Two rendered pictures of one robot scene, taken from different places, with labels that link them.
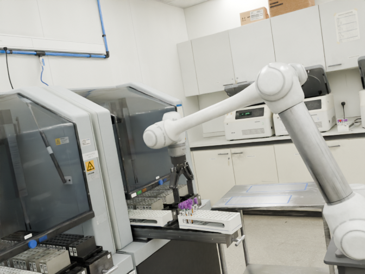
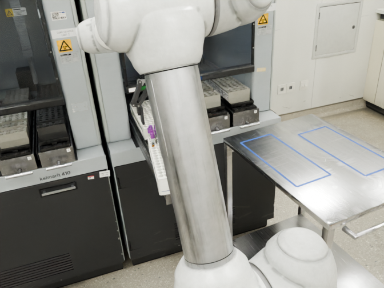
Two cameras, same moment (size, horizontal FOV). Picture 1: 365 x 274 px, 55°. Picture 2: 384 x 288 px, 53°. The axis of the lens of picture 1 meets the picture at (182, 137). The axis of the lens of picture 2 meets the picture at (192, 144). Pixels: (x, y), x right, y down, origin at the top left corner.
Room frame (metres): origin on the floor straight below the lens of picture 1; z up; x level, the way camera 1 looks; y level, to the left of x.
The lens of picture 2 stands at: (0.79, -0.87, 1.55)
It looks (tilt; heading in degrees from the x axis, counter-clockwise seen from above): 29 degrees down; 40
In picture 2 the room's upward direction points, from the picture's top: 4 degrees counter-clockwise
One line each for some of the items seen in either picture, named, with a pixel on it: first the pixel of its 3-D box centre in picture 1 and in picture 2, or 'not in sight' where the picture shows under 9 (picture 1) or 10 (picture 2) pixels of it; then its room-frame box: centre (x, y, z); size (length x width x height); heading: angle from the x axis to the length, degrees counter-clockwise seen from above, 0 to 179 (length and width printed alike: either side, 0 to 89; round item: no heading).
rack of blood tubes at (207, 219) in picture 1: (208, 220); (167, 162); (1.61, -0.06, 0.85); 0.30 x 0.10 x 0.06; 51
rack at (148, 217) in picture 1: (144, 218); (147, 119); (1.84, 0.27, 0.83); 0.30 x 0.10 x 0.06; 58
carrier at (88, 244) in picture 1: (85, 247); (52, 131); (1.52, 0.51, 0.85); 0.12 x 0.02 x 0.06; 148
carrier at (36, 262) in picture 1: (46, 261); (14, 132); (1.42, 0.65, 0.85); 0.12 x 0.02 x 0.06; 148
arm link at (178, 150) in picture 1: (177, 149); not in sight; (1.69, 0.04, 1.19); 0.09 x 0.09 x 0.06
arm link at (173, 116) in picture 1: (172, 128); not in sight; (1.68, 0.04, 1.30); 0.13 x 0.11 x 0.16; 153
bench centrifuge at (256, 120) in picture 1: (253, 109); not in sight; (4.19, -0.89, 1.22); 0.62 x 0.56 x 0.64; 146
